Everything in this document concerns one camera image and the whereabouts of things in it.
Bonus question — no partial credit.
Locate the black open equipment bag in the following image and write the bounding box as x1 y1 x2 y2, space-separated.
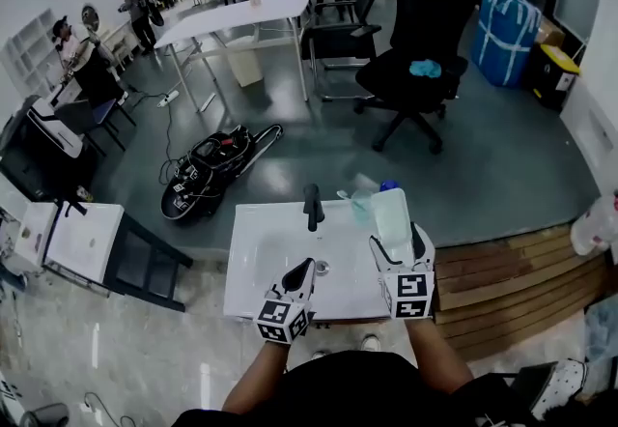
159 123 286 224

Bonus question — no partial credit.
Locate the black bin yellow lid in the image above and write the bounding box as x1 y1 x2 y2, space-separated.
524 43 581 111

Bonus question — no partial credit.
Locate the person's left forearm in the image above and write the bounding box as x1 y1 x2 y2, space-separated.
221 341 292 414

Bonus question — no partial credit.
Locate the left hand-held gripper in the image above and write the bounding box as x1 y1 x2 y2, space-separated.
256 258 319 346

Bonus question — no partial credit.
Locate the blue wrapped bundle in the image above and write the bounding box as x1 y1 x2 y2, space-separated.
469 0 543 89

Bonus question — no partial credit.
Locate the white folding table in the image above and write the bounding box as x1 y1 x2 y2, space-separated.
153 0 312 114

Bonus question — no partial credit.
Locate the black floor cable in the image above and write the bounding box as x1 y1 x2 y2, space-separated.
157 100 181 185

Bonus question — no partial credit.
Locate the black metal frame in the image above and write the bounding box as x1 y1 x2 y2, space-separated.
102 209 195 314

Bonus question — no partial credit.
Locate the black faucet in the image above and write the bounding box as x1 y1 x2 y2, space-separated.
302 183 326 233

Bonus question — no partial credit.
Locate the black mesh office chair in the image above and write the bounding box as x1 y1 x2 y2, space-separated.
300 0 388 103

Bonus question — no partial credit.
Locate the white black case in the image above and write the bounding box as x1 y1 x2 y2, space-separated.
24 100 84 159

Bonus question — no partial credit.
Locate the white spotted bag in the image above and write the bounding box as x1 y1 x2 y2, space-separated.
529 358 591 420

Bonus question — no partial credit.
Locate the wooden plank platform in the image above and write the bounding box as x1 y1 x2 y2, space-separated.
431 223 610 362

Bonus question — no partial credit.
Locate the white small cabinet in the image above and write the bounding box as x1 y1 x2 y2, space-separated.
42 201 126 285

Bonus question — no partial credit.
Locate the person's black shirt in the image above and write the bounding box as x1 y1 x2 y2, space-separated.
171 350 537 427

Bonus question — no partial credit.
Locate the clear glass cup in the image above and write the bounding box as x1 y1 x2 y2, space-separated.
349 188 376 224

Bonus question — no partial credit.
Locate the black high-back office chair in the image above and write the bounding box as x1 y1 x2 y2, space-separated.
353 0 478 157

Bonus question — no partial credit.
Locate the white ceramic sink basin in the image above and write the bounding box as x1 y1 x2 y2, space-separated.
223 199 403 323

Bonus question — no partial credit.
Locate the cardboard box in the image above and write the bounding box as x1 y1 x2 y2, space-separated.
225 40 265 89

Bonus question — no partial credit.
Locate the white plastic bag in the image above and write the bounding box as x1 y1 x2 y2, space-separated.
569 191 618 258

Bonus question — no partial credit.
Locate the brown cardboard carton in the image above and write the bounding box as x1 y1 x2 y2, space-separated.
534 15 567 50

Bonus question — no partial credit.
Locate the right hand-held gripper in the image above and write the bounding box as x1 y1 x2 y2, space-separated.
368 220 436 322

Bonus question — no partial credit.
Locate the person's right forearm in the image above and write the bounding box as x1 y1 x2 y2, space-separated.
404 317 475 398

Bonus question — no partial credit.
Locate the blue cloth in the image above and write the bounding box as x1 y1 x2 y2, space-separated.
408 58 443 79

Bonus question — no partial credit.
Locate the translucent bottle object blue cap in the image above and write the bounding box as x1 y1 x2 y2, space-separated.
370 180 415 264

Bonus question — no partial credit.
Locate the white wall shelf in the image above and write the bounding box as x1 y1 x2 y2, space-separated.
0 8 65 99

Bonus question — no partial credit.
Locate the black chair blue seat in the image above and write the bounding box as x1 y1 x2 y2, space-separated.
52 98 138 158

